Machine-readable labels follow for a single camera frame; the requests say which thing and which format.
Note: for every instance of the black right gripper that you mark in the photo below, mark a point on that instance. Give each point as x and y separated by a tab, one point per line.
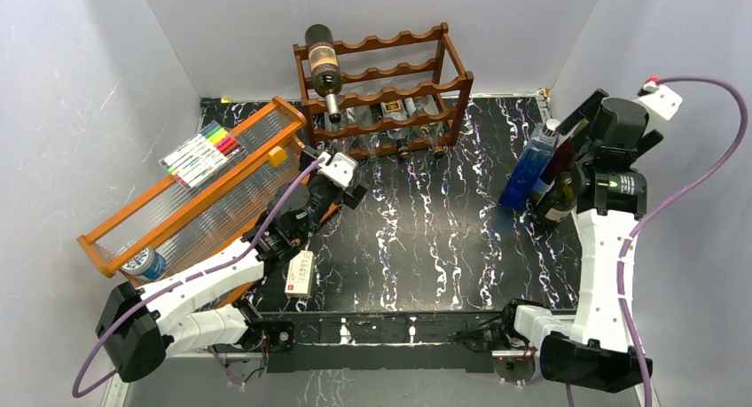
584	111

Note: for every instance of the clear bottle with gold cap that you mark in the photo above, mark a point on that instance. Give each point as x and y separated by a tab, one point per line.
343	144

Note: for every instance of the green bottle with tan label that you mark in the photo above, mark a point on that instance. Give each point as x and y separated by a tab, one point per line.
324	68

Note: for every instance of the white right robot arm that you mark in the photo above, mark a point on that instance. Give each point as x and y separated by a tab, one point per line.
600	348

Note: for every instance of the blue square bottle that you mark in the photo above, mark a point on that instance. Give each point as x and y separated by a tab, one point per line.
536	155

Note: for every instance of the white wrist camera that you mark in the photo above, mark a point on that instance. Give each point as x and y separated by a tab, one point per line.
660	101
338	168

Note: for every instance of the dark red gold-capped bottle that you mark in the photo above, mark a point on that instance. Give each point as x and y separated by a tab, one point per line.
563	158

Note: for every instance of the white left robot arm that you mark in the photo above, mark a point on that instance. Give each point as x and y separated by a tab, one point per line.
141	327

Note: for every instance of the clear bottle with cork cap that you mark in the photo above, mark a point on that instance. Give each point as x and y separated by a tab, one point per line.
430	132

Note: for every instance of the blue white tape roll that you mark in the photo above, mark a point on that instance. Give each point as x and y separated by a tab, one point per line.
148	265

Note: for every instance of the colour marker pen pack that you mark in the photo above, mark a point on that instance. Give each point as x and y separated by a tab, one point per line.
198	158

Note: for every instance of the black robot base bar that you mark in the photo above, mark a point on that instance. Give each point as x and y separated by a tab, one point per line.
407	340

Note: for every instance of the yellow block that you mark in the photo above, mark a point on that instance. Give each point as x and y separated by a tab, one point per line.
276	156

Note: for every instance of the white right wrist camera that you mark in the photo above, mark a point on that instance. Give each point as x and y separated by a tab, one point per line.
660	101

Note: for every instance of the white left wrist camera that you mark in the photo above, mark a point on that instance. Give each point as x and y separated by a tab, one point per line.
338	168

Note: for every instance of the clear bottle without cap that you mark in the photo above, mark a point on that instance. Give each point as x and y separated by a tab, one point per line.
369	141

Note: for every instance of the green bottle with white label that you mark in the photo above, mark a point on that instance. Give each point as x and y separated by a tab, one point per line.
557	204

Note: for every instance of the orange wooden tiered shelf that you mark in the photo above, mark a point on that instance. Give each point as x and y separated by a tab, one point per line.
186	222

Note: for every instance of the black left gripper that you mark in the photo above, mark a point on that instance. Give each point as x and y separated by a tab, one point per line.
350	198

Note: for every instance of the white box with red label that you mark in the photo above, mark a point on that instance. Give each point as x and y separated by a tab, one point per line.
299	276

